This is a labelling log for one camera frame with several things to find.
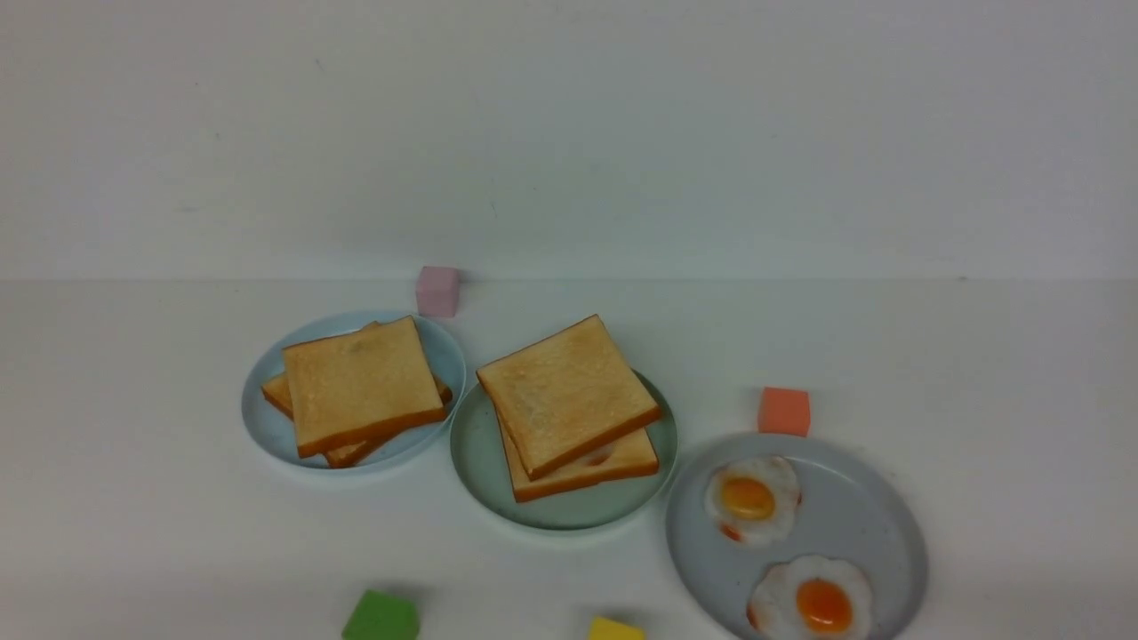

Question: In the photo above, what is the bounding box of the fried egg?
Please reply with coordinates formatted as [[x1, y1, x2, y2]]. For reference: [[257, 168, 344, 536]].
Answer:
[[703, 456, 802, 548], [745, 555, 874, 639], [580, 443, 615, 467]]

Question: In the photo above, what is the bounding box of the pink foam cube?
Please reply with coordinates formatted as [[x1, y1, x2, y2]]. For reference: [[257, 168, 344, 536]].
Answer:
[[415, 266, 461, 317]]

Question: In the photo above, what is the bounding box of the mint green center plate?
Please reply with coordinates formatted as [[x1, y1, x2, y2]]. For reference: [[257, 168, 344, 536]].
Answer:
[[450, 377, 681, 535]]

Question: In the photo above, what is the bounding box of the orange foam cube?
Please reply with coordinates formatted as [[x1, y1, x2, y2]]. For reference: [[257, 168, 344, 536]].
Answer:
[[757, 388, 813, 437]]

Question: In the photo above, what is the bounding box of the grey egg plate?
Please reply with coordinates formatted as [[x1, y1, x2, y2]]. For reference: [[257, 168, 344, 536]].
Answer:
[[663, 433, 927, 639]]

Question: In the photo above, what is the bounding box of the yellow foam cube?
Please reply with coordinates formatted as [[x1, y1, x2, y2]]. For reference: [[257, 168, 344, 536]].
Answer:
[[587, 617, 646, 640]]

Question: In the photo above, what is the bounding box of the green foam cube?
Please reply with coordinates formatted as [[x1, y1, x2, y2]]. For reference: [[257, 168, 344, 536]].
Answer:
[[341, 590, 421, 640]]

